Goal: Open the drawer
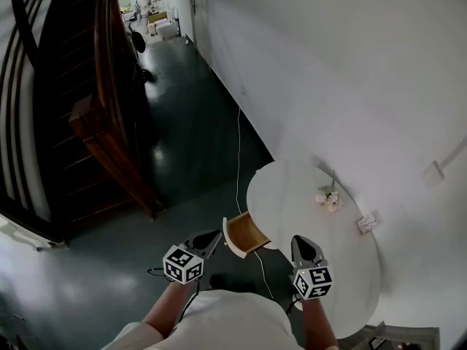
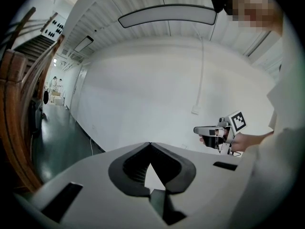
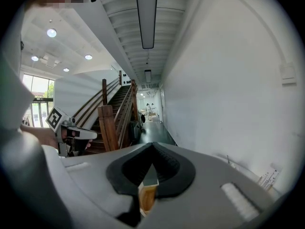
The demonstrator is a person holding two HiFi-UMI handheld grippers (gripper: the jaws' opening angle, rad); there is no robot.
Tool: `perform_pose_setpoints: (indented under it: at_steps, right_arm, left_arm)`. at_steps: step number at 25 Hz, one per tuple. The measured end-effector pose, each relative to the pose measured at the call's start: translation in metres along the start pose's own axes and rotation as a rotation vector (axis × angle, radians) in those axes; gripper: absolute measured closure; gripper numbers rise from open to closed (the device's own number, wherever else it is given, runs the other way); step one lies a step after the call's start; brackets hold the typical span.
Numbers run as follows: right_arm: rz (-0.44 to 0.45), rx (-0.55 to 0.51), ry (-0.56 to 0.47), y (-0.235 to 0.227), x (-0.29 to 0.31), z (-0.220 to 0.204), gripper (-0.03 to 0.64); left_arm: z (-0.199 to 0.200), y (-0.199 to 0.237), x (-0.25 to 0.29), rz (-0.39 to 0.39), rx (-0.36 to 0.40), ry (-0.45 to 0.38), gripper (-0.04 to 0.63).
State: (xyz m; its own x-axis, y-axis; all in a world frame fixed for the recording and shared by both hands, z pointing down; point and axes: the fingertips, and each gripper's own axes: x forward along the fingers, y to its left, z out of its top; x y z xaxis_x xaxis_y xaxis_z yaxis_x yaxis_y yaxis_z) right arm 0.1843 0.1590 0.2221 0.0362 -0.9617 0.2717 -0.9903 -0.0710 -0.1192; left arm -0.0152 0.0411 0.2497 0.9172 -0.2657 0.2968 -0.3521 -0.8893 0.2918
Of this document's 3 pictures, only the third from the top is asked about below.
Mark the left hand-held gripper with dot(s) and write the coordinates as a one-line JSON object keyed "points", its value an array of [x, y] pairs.
{"points": [[56, 119]]}

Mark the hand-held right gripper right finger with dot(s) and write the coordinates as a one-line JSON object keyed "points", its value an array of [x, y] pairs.
{"points": [[202, 175]]}

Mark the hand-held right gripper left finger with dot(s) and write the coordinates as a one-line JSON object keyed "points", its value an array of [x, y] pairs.
{"points": [[95, 175]]}

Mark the person's left forearm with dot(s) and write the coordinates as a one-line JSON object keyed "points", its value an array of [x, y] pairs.
{"points": [[33, 131]]}

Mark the person's left hand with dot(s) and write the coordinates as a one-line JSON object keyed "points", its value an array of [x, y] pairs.
{"points": [[50, 138]]}

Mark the dark wooden staircase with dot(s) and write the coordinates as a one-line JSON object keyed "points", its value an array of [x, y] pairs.
{"points": [[119, 99]]}

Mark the black round chair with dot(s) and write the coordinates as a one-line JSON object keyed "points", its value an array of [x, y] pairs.
{"points": [[143, 118]]}

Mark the white panel with black dots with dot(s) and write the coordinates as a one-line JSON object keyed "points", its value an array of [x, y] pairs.
{"points": [[124, 78]]}

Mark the small white printed card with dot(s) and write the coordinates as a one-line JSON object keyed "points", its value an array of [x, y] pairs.
{"points": [[269, 178]]}

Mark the round recessed ceiling light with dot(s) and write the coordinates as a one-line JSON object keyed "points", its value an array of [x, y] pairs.
{"points": [[88, 56], [51, 32], [66, 69], [34, 58]]}

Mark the large window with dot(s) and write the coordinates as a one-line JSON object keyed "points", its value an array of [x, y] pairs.
{"points": [[38, 85]]}

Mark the long ceiling lamp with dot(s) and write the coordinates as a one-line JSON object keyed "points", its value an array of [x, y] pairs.
{"points": [[147, 76], [146, 15]]}

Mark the person's white shirt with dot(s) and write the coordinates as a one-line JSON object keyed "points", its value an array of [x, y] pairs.
{"points": [[14, 99]]}

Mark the brown wooden newel post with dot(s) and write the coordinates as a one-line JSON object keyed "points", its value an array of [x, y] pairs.
{"points": [[108, 128]]}

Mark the small round camera module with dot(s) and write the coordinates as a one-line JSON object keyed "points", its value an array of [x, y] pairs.
{"points": [[72, 120]]}

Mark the white wall junction box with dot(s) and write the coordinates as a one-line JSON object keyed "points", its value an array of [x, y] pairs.
{"points": [[288, 74]]}

